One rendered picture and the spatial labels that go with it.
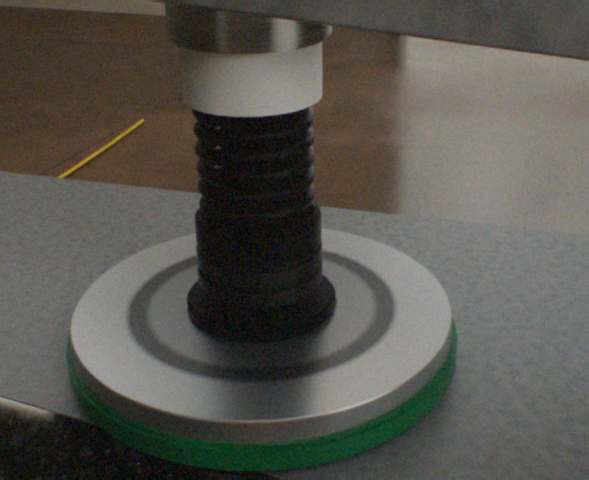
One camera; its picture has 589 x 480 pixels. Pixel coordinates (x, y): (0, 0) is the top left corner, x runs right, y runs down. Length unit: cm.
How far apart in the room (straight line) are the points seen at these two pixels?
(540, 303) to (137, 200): 34
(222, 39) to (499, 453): 23
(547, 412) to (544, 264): 17
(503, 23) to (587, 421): 21
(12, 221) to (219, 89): 34
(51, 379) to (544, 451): 26
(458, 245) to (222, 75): 28
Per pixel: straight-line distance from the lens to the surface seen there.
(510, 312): 54
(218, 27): 38
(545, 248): 62
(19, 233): 67
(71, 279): 59
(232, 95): 39
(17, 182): 77
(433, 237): 63
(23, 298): 58
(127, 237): 64
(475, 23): 36
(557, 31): 37
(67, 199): 72
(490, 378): 48
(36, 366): 50
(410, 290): 49
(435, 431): 43
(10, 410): 48
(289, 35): 38
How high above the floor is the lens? 114
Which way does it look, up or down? 26 degrees down
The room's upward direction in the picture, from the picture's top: 1 degrees counter-clockwise
